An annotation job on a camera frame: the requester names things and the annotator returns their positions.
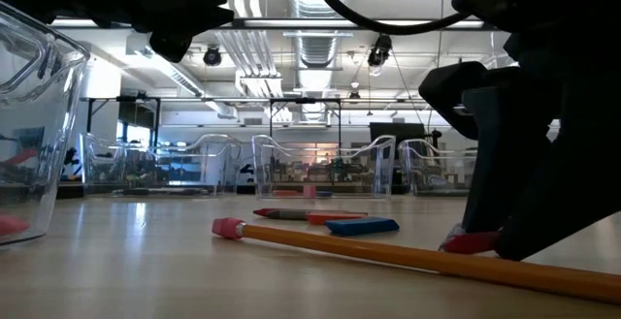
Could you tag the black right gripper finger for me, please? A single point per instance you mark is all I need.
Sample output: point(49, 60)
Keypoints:
point(504, 154)
point(567, 188)

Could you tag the blue eraser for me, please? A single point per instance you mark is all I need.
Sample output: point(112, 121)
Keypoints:
point(361, 226)
point(324, 194)

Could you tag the grey crayon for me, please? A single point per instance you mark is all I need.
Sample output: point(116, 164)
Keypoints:
point(291, 214)

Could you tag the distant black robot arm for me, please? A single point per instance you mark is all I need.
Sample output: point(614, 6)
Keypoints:
point(72, 156)

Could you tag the black ceiling spotlight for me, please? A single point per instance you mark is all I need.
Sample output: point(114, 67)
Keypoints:
point(212, 57)
point(380, 52)

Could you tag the clear plastic bin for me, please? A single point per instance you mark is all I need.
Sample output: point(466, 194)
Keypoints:
point(43, 115)
point(339, 178)
point(436, 178)
point(160, 178)

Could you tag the black overhead crossbar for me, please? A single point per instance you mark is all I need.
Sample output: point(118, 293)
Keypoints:
point(291, 23)

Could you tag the orange pencil pink eraser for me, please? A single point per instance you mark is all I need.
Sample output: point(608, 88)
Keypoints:
point(388, 252)

